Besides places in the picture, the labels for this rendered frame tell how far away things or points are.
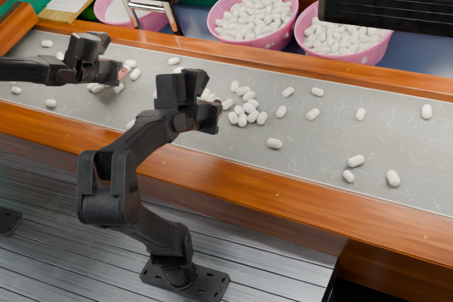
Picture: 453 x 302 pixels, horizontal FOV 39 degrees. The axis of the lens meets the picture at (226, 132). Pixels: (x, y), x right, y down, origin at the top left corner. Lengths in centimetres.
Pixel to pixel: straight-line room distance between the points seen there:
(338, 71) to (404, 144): 27
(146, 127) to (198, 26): 87
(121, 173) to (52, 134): 70
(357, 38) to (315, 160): 42
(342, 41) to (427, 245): 66
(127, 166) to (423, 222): 58
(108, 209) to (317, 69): 74
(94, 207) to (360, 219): 52
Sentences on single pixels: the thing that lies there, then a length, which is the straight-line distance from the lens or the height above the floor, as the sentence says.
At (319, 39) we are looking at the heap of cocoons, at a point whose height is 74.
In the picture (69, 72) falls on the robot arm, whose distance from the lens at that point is 162.
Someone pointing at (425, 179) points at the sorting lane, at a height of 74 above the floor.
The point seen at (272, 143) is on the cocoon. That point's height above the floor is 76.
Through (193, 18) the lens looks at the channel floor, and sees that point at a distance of 206.
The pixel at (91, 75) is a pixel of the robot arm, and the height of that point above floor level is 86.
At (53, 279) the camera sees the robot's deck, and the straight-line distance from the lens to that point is 155.
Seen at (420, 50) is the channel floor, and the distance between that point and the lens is 175.
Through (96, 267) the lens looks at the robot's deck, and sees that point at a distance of 152.
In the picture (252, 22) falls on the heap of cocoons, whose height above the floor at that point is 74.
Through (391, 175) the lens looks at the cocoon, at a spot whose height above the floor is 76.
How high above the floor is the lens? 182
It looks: 44 degrees down
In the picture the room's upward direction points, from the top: 21 degrees counter-clockwise
